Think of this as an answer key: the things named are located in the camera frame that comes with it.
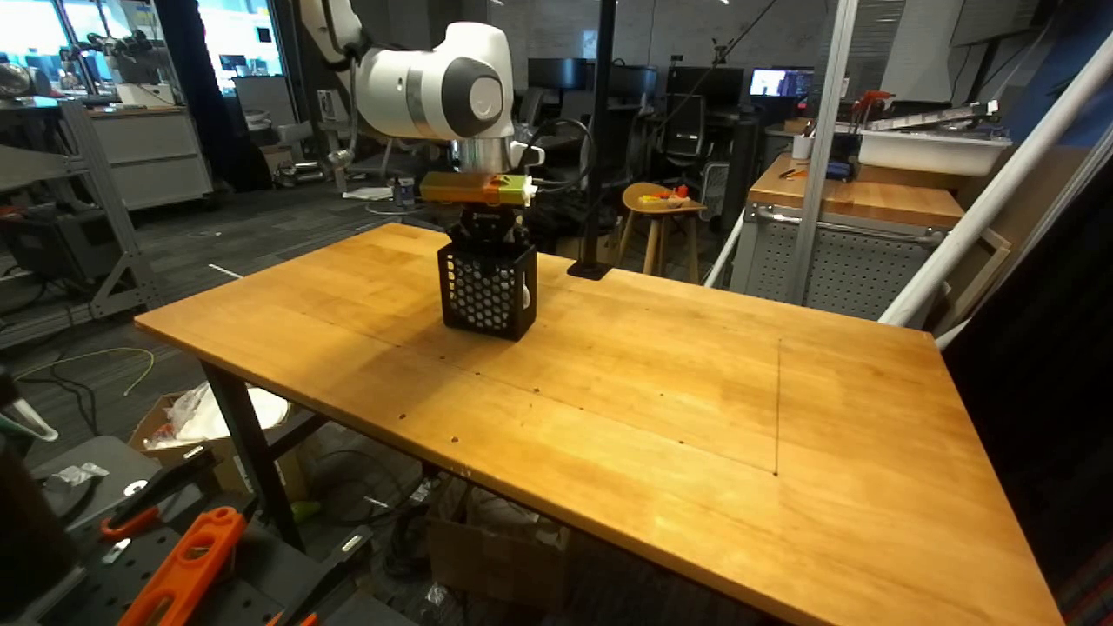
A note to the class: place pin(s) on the white cabinet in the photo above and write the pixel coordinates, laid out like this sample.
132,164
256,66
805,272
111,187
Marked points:
157,158

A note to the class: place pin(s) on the brown cardboard box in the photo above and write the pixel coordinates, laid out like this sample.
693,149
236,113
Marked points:
499,551

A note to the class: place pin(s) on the white tray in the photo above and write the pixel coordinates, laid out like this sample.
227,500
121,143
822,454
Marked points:
925,151

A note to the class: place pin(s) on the white plastic bag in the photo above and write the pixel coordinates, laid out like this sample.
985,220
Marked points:
204,420

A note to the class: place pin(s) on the black perforated box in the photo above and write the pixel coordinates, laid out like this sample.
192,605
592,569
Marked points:
482,299

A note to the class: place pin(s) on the grey metal frame post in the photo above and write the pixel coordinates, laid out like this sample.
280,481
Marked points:
826,140

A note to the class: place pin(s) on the yellow green wrist camera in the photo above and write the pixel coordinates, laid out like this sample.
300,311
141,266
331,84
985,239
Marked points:
474,191

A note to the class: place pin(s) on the orange yellow toy pieces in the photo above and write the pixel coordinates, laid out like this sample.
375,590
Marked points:
662,197

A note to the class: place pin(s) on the computer monitor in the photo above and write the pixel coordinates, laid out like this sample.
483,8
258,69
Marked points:
781,84

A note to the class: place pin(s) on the grey metal shelf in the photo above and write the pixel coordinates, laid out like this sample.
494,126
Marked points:
105,197

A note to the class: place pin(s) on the thin white pole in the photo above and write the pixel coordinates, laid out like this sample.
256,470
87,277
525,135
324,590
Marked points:
723,249

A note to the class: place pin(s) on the wooden top workbench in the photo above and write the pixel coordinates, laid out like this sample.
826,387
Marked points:
856,197

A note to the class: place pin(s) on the small white bottle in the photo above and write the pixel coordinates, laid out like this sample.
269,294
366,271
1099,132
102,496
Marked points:
800,149

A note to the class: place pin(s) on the orange spirit level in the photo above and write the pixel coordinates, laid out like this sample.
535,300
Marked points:
185,569

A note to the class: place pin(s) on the blue panel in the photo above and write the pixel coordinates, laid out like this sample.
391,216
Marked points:
1065,56

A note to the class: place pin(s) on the black vertical stand pole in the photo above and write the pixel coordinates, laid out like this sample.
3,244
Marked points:
599,115

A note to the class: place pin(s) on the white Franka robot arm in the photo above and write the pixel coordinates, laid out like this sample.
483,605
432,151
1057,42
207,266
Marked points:
403,88

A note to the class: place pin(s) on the black table leg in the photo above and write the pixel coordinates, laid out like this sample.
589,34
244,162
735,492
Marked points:
256,463

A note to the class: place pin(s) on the round wooden stool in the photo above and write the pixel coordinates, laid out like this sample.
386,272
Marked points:
629,197

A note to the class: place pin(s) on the white tube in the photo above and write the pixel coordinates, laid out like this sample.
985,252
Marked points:
997,187
1021,249

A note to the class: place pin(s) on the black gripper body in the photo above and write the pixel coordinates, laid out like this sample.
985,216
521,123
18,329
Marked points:
488,227

